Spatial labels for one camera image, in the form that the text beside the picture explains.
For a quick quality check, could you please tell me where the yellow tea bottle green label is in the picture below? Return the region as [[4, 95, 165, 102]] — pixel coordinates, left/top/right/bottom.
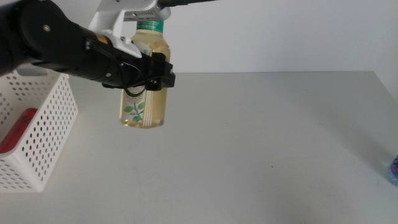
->
[[118, 19, 172, 129]]

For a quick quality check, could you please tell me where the red cola can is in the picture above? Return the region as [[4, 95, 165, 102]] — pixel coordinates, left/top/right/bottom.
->
[[0, 107, 39, 154]]

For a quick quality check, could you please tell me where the clear blue water bottle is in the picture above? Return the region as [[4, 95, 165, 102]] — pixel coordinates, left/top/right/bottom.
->
[[387, 154, 398, 188]]

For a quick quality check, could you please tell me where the white perforated plastic basket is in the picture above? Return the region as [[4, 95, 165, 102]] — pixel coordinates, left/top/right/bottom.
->
[[0, 68, 80, 193]]

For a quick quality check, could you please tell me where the thin black left gripper cable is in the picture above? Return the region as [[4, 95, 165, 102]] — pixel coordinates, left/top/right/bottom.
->
[[85, 38, 147, 98]]

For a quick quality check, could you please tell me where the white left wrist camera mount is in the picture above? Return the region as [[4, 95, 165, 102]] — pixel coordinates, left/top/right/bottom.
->
[[88, 0, 172, 59]]

